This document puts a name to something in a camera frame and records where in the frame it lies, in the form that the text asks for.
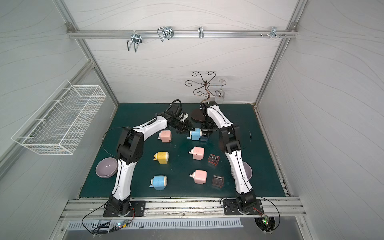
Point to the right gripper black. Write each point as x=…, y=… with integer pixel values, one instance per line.
x=206, y=132

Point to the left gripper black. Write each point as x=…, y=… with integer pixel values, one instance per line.
x=183, y=124

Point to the clear blue tray back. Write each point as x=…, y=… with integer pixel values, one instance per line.
x=204, y=138

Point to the blue sharpener back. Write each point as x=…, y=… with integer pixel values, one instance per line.
x=195, y=135

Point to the blue sharpener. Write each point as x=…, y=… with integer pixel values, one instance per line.
x=159, y=182
x=195, y=135

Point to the pink sharpener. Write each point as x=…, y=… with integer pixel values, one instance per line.
x=197, y=153
x=199, y=176
x=165, y=136

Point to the yellow pencil sharpener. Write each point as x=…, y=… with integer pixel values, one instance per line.
x=162, y=157

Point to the blue sharpener front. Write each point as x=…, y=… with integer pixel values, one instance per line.
x=159, y=182

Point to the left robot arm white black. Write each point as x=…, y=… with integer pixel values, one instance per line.
x=130, y=149

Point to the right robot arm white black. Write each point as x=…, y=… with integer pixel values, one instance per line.
x=230, y=145

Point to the pink sharpener front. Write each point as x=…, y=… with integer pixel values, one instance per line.
x=199, y=176

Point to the clear dark red tray front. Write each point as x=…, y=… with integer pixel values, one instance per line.
x=218, y=181

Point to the clear wine glass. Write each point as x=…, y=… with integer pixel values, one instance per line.
x=219, y=91

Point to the dark green table mat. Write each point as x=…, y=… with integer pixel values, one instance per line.
x=265, y=180

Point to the purple bowl right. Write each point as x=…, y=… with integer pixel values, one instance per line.
x=246, y=167

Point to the purple bowl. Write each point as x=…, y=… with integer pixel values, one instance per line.
x=246, y=167
x=106, y=168

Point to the purple bowl left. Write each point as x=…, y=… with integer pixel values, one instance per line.
x=106, y=168

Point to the metal hook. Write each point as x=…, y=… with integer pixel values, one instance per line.
x=201, y=32
x=165, y=32
x=274, y=34
x=134, y=42

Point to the metal hook right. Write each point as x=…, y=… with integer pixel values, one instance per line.
x=274, y=34

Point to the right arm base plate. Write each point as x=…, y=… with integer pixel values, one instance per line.
x=231, y=208

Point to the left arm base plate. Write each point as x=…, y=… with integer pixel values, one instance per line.
x=138, y=207

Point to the aluminium front rail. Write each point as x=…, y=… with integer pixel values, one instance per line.
x=157, y=208

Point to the white wire basket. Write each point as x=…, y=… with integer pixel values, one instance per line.
x=59, y=124

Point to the aluminium crossbar rail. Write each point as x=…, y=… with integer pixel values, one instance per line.
x=179, y=34

